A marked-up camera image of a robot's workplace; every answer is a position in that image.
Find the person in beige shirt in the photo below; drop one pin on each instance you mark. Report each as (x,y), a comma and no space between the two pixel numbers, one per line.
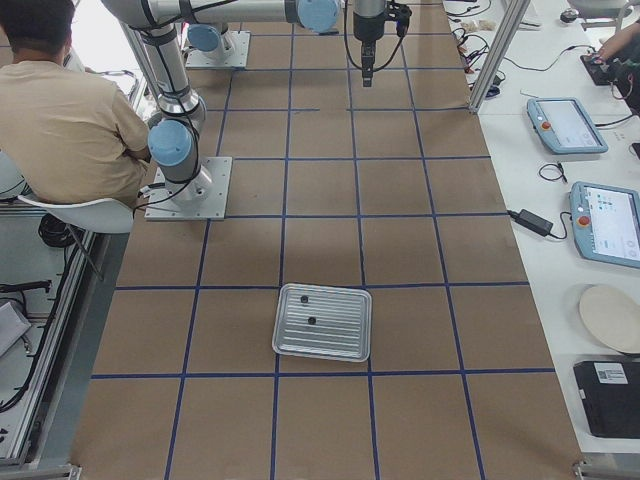
(73,135)

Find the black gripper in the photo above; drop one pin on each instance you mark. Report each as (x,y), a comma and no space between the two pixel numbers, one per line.
(366,28)

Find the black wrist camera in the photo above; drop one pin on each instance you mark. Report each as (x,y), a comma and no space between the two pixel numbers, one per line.
(401,15)

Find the aluminium frame post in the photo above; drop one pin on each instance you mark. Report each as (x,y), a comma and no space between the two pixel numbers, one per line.
(503,37)

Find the beige round plate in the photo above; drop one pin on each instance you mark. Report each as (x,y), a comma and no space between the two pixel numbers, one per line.
(611,317)

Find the white plastic chair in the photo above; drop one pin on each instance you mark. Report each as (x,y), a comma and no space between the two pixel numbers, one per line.
(104,216)

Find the black flat device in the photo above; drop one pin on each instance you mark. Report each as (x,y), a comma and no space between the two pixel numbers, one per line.
(609,392)

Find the blue teach pendant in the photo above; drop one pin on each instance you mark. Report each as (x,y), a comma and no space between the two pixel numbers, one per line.
(605,223)
(564,127)

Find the black power adapter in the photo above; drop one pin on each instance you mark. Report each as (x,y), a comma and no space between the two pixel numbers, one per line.
(534,223)

